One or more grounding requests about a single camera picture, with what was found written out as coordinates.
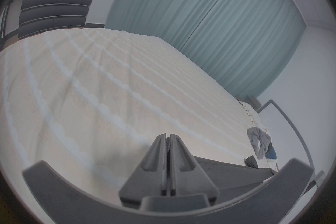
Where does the dark blue garment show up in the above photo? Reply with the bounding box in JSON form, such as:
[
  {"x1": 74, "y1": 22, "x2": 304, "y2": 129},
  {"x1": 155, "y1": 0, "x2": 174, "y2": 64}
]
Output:
[{"x1": 265, "y1": 148, "x2": 278, "y2": 160}]

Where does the bed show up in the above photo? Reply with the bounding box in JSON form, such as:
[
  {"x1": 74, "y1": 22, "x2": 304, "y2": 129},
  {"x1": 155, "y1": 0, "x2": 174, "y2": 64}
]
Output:
[{"x1": 0, "y1": 27, "x2": 315, "y2": 208}]

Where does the grey garment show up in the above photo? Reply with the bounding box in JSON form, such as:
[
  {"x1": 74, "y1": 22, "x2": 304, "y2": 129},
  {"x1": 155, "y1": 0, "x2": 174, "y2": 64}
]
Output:
[{"x1": 247, "y1": 127, "x2": 272, "y2": 160}]

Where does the black T-shirt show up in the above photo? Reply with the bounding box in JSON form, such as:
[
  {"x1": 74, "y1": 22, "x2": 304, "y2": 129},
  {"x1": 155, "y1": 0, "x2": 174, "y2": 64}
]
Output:
[{"x1": 166, "y1": 136, "x2": 278, "y2": 192}]

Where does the grey bedside table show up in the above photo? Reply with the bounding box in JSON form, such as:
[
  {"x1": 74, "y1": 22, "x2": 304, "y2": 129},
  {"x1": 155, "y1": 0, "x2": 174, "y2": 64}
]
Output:
[{"x1": 235, "y1": 94, "x2": 261, "y2": 109}]

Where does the white printed pillow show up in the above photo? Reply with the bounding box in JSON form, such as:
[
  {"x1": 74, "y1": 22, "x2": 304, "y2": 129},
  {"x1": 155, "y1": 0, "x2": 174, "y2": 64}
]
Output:
[{"x1": 240, "y1": 101, "x2": 260, "y2": 124}]

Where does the black chest of drawers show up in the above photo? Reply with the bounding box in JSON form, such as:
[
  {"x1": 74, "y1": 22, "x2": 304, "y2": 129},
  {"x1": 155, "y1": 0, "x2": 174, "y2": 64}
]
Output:
[{"x1": 16, "y1": 0, "x2": 93, "y2": 40}]

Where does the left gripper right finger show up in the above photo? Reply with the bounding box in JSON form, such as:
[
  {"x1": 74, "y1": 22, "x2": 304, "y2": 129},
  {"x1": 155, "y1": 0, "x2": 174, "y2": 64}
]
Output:
[{"x1": 169, "y1": 134, "x2": 220, "y2": 203}]

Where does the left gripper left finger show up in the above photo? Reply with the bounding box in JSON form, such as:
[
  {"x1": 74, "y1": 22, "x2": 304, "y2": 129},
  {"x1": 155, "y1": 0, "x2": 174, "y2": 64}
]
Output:
[{"x1": 119, "y1": 133, "x2": 168, "y2": 204}]

